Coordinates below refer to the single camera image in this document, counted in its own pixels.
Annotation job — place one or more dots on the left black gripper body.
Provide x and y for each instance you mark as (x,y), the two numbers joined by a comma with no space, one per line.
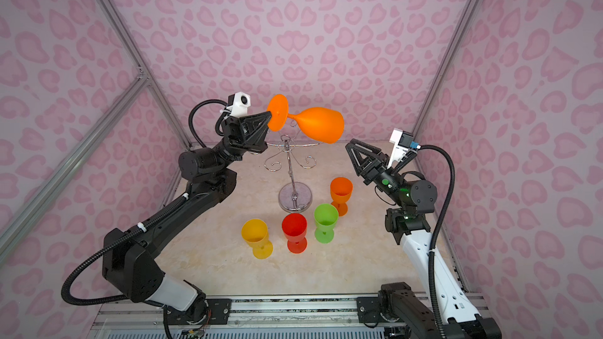
(232,147)

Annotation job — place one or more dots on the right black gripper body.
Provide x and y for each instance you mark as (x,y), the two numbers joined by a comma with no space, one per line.
(394,184)

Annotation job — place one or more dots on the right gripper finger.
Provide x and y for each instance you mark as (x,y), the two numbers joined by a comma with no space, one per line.
(364,150)
(360,166)

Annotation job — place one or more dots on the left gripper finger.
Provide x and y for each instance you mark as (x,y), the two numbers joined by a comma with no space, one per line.
(259,135)
(257,120)

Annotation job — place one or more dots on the orange plastic wine glass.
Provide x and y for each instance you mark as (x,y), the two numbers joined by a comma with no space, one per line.
(319,124)
(341,190)

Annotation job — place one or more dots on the green plastic wine glass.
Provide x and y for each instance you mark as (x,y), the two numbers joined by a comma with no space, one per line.
(326,217)

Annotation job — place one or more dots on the yellow plastic wine glass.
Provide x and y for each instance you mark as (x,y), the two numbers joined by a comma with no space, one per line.
(255,233)

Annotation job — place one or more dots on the red plastic wine glass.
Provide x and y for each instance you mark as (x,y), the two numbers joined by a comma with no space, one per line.
(294,227)

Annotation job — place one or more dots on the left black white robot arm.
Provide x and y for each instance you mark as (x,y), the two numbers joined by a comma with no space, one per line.
(129,264)

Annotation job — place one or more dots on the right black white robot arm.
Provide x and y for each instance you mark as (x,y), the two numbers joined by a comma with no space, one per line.
(450,313)

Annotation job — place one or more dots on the chrome wine glass rack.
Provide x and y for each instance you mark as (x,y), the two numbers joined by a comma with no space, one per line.
(295,196)

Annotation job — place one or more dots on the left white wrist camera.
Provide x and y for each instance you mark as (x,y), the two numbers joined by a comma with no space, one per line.
(238,105)

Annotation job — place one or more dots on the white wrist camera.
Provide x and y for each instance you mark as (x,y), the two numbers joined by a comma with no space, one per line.
(238,105)
(400,146)

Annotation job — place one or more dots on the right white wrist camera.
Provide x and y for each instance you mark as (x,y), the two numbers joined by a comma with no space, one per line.
(400,146)

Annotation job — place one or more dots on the diagonal aluminium frame bar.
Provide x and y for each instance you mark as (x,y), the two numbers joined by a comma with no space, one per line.
(30,213)

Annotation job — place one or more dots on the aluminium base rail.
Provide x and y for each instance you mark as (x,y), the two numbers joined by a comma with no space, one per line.
(260,316)

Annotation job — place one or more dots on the left aluminium frame post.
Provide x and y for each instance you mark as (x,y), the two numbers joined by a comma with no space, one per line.
(126,38)

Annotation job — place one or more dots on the aluminium frame post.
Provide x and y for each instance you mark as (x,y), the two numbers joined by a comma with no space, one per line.
(126,38)
(460,30)

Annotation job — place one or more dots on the right aluminium frame post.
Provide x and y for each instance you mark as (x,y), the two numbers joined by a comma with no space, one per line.
(460,30)

